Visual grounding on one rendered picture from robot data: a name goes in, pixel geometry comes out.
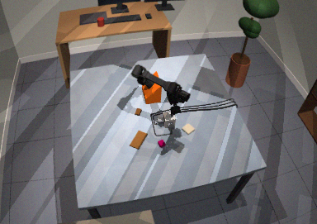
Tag magenta cube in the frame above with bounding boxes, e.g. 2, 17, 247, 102
158, 140, 166, 148

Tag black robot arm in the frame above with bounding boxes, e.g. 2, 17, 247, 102
131, 65, 191, 103

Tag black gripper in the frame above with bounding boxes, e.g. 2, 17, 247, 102
167, 93, 181, 115

